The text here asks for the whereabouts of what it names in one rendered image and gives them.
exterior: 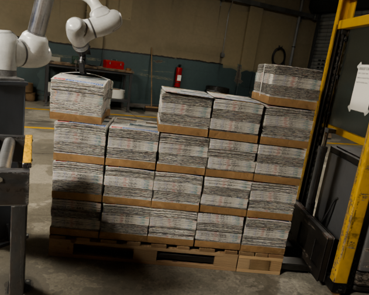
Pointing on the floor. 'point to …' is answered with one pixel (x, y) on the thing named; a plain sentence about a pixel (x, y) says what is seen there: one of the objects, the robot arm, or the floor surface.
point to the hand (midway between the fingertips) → (86, 63)
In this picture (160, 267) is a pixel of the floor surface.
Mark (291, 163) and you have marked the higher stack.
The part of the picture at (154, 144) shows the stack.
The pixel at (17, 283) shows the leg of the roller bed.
